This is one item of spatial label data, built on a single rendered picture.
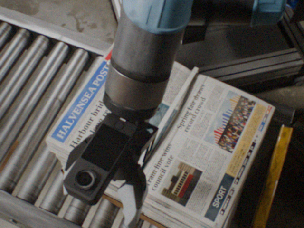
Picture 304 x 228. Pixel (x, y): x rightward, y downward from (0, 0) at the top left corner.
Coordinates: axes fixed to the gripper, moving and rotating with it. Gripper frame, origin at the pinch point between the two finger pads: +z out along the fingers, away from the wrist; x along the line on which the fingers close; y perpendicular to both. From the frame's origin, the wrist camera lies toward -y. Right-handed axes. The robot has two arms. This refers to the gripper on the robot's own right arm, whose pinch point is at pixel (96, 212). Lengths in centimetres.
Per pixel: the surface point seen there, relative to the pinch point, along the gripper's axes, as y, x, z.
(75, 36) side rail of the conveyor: 58, 40, 5
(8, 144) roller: 27, 37, 25
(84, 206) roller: 23.1, 11.0, 26.8
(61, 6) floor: 152, 103, 42
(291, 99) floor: 156, -30, 40
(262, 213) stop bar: 36.8, -26.7, 16.0
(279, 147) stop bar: 52, -24, 7
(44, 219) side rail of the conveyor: 16.6, 17.5, 30.0
